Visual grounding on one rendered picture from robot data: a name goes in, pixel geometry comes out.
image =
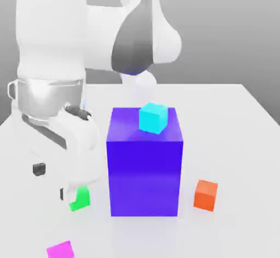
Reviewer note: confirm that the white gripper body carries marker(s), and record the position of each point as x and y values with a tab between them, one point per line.
78	148

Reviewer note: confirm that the small green cube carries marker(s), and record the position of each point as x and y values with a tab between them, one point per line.
82	197

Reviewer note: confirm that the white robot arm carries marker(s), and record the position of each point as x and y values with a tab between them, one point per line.
50	32

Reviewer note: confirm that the small cyan cube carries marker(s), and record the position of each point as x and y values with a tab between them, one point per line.
152	118

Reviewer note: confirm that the small magenta cube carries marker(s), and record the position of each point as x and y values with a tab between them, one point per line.
61	251

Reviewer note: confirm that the small orange cube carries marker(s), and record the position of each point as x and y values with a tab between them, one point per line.
204	196

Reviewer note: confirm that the large purple box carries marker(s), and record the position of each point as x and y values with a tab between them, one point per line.
144	174

